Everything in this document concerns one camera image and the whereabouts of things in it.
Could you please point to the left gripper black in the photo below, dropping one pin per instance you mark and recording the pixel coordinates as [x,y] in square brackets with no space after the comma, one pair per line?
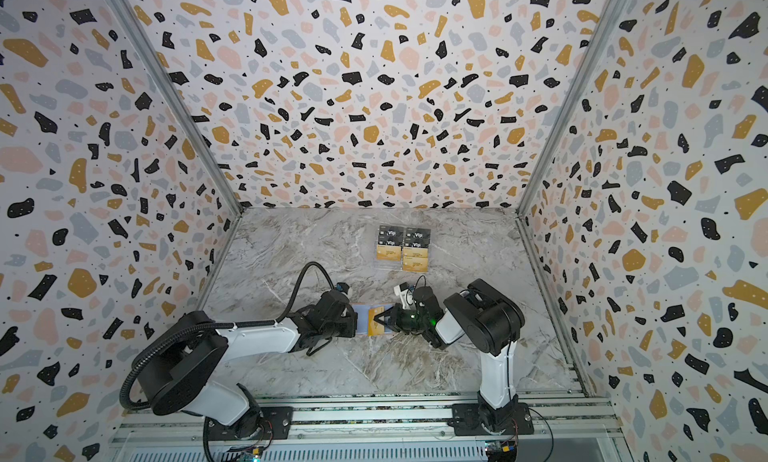
[353,323]

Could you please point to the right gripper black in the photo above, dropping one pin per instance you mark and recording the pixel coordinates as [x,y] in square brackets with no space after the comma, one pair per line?
[396,317]

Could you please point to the gold vip card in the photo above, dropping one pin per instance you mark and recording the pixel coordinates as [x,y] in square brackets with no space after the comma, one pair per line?
[415,259]
[375,327]
[388,253]

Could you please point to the tan leather card holder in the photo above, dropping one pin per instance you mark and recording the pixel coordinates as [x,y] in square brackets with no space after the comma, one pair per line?
[366,325]

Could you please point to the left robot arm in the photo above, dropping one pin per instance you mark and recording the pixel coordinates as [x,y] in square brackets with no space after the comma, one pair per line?
[179,376]

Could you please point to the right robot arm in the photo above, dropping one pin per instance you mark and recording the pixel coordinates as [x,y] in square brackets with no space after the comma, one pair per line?
[492,322]

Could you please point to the clear acrylic card display stand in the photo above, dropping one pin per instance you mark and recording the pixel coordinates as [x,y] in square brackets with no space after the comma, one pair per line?
[400,262]

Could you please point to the black VIP card left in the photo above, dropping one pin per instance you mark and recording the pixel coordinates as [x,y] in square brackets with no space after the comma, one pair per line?
[389,235]

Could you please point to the black vip card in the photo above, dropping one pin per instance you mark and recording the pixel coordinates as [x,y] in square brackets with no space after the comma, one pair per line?
[389,235]
[418,238]

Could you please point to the black VIP card right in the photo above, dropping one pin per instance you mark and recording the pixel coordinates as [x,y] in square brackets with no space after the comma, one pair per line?
[418,238]

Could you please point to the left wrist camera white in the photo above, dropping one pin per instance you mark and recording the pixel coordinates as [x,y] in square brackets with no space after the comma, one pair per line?
[343,288]

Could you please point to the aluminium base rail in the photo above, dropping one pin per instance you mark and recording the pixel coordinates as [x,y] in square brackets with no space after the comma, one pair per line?
[554,427]

